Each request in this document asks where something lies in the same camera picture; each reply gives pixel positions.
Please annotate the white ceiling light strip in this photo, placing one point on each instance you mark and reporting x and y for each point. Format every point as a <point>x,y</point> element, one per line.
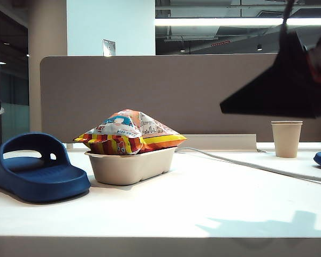
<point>216,21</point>

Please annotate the grey desk partition panel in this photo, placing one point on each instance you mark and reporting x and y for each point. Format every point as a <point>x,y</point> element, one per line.
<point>149,88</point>

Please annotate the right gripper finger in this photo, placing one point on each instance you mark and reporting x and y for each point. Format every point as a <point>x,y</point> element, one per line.
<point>278,91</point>

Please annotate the metal wall plate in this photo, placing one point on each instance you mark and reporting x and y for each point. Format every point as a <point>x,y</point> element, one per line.
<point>108,47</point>

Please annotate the beige paper cup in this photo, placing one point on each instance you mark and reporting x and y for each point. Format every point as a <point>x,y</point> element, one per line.
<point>286,139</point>

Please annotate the large blue rubber slipper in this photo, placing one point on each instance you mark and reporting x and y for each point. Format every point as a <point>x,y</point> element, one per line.
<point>42,182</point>

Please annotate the red ceiling sign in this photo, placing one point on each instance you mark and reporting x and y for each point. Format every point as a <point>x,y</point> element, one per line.
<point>220,43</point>

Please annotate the white partition bracket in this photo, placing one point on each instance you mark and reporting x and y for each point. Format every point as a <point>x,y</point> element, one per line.
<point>69,146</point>

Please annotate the striped colourful chips bag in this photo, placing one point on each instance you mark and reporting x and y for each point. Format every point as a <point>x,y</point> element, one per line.
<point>123,134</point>

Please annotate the beige pulp food box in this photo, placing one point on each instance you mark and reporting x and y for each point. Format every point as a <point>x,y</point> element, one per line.
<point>131,168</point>

